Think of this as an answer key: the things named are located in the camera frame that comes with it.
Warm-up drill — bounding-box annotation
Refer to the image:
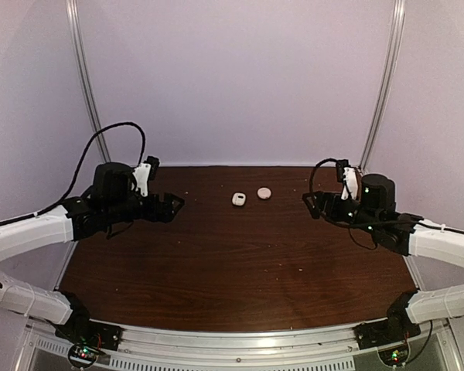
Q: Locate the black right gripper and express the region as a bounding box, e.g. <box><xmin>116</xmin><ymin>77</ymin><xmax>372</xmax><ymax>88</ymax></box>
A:
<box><xmin>303</xmin><ymin>191</ymin><xmax>381</xmax><ymax>236</ymax></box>

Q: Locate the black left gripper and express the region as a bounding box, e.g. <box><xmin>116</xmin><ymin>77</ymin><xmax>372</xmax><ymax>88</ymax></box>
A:
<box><xmin>104</xmin><ymin>190</ymin><xmax>184</xmax><ymax>225</ymax></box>

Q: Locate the pink earbud case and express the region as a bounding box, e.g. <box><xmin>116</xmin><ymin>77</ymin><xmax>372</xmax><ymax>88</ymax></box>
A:
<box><xmin>257</xmin><ymin>187</ymin><xmax>272</xmax><ymax>200</ymax></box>

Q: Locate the white earbud case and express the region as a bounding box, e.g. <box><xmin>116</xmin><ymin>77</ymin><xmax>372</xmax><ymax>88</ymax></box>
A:
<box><xmin>231</xmin><ymin>192</ymin><xmax>247</xmax><ymax>207</ymax></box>

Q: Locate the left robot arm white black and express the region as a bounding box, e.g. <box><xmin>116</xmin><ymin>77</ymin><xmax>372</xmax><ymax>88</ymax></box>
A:
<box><xmin>0</xmin><ymin>157</ymin><xmax>185</xmax><ymax>343</ymax></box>

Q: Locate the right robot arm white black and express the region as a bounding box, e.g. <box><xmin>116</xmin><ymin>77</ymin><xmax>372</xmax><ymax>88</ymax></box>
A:
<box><xmin>302</xmin><ymin>168</ymin><xmax>464</xmax><ymax>342</ymax></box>

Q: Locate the right base circuit board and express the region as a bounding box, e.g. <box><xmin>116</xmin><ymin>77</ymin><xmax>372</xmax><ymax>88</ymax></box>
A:
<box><xmin>378</xmin><ymin>346</ymin><xmax>410</xmax><ymax>367</ymax></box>

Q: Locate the base circuit board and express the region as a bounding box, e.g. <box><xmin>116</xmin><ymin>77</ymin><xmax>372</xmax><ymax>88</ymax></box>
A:
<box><xmin>67</xmin><ymin>345</ymin><xmax>99</xmax><ymax>368</ymax></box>
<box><xmin>378</xmin><ymin>346</ymin><xmax>410</xmax><ymax>367</ymax></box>

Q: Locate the left base circuit board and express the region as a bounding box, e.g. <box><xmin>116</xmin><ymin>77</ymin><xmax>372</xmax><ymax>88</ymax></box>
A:
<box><xmin>67</xmin><ymin>345</ymin><xmax>99</xmax><ymax>368</ymax></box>

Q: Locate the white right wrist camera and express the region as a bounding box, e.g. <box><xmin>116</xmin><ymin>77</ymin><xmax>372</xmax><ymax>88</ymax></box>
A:
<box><xmin>336</xmin><ymin>159</ymin><xmax>359</xmax><ymax>200</ymax></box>

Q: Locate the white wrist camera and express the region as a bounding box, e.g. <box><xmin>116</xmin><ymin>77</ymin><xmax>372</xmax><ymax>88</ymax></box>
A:
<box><xmin>132</xmin><ymin>156</ymin><xmax>160</xmax><ymax>197</ymax></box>
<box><xmin>336</xmin><ymin>159</ymin><xmax>359</xmax><ymax>200</ymax></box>

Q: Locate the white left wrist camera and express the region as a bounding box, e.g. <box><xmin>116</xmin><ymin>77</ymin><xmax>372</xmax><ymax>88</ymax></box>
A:
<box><xmin>132</xmin><ymin>156</ymin><xmax>160</xmax><ymax>197</ymax></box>

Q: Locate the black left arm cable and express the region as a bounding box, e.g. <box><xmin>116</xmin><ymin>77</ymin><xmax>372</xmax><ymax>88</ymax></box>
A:
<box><xmin>34</xmin><ymin>121</ymin><xmax>147</xmax><ymax>217</ymax></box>

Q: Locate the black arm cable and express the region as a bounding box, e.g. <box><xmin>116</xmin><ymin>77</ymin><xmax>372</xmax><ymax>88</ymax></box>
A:
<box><xmin>34</xmin><ymin>121</ymin><xmax>147</xmax><ymax>217</ymax></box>
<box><xmin>307</xmin><ymin>157</ymin><xmax>376</xmax><ymax>252</ymax></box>

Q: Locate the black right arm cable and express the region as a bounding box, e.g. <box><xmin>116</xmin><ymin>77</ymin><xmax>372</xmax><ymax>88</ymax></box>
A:
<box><xmin>307</xmin><ymin>157</ymin><xmax>376</xmax><ymax>252</ymax></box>

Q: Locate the aluminium front rail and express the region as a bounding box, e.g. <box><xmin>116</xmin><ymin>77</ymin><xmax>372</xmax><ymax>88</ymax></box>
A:
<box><xmin>22</xmin><ymin>305</ymin><xmax>461</xmax><ymax>371</ymax></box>

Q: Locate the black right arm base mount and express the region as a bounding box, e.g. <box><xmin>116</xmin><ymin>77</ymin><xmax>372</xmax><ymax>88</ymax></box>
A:
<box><xmin>353</xmin><ymin>319</ymin><xmax>421</xmax><ymax>350</ymax></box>

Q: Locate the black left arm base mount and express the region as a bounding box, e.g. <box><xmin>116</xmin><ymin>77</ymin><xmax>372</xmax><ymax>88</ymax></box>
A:
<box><xmin>52</xmin><ymin>318</ymin><xmax>122</xmax><ymax>351</ymax></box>

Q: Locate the aluminium right corner post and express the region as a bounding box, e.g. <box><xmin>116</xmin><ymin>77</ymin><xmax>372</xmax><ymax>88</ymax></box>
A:
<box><xmin>359</xmin><ymin>0</ymin><xmax>406</xmax><ymax>173</ymax></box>

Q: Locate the aluminium corner post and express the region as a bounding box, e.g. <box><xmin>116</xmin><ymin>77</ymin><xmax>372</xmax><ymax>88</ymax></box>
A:
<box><xmin>64</xmin><ymin>0</ymin><xmax>115</xmax><ymax>175</ymax></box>
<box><xmin>359</xmin><ymin>0</ymin><xmax>406</xmax><ymax>173</ymax></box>

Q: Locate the aluminium left corner post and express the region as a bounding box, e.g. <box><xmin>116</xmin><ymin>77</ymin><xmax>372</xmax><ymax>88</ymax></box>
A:
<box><xmin>64</xmin><ymin>0</ymin><xmax>115</xmax><ymax>175</ymax></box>

